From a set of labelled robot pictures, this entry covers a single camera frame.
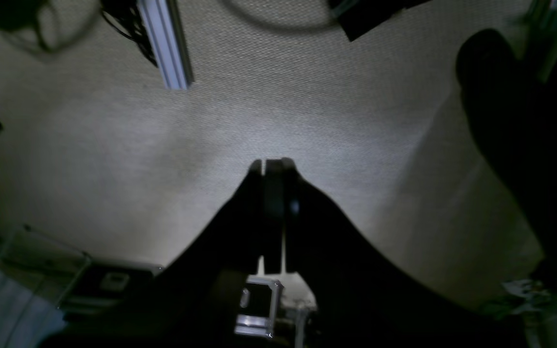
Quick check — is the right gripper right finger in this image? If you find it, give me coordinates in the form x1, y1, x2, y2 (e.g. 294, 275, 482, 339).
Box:
281, 157, 528, 348

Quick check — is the aluminium frame rail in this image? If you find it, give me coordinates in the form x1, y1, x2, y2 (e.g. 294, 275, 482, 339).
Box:
137, 0, 194, 90

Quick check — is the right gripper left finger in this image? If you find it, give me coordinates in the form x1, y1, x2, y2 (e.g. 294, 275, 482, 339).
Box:
40, 160, 284, 348

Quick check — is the dark equipment box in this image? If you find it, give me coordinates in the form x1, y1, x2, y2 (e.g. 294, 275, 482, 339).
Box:
327, 0, 427, 42

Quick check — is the black cable bundle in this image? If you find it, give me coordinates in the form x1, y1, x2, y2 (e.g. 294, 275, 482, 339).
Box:
0, 0, 158, 68

